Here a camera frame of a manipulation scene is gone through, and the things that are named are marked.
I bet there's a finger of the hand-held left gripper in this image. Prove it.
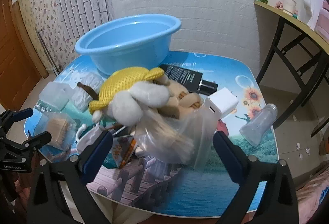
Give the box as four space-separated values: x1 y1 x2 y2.
22 131 52 154
0 108 34 137

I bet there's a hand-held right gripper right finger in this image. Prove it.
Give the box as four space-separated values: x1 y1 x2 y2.
213 131 302 224

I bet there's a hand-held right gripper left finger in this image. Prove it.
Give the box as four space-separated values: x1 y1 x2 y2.
26 131 115 224

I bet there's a clear box of toothpicks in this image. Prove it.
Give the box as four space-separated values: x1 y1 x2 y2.
38 113 78 150

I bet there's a white plastic hook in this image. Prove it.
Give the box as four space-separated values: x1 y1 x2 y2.
76 124 114 155

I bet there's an orange and teal snack packet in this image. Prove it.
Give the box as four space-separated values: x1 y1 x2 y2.
103 121 137 169

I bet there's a small clear plastic bottle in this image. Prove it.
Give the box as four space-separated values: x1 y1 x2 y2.
239 104 278 147

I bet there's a white charger cube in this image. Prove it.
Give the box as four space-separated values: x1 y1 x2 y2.
204 87 239 121

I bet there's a plush dog with yellow hat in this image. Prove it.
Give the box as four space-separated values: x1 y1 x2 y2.
89 66 206 121

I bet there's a clear zip bag of swabs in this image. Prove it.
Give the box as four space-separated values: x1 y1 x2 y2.
134 111 216 170

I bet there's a black bottle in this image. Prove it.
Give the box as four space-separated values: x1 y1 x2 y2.
158 64 219 97

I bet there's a light blue plastic basin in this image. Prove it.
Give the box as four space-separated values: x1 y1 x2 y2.
74 14 182 76

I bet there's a wooden door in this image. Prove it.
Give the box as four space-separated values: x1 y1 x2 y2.
0 0 49 111

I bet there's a pink floral blanket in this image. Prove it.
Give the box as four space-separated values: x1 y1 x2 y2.
295 167 329 224

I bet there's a pink wrapped pack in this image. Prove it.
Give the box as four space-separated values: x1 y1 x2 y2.
315 0 329 39

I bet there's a cream jar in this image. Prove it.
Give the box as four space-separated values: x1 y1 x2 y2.
281 0 297 15

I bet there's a white plastic bag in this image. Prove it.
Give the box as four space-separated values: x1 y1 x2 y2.
303 0 320 29

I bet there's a grey metal wall fixture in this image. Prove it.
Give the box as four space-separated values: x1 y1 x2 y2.
38 30 60 72

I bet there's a yellow desk with black frame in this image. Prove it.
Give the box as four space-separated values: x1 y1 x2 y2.
254 0 329 137

